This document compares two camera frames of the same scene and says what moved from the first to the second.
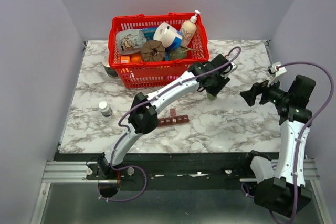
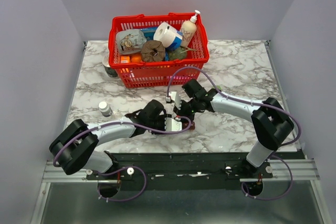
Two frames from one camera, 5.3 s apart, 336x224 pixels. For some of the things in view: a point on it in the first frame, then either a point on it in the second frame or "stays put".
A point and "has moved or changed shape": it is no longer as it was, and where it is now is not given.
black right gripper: x=250 y=95 -> x=181 y=113
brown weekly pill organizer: x=173 y=119 has moved or changed shape
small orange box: x=125 y=59 stays put
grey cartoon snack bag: x=130 y=41 stays put
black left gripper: x=222 y=82 -> x=162 y=117
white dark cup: x=109 y=70 stays put
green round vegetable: x=176 y=54 stays put
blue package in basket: x=149 y=32 stays put
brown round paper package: x=152 y=50 stays put
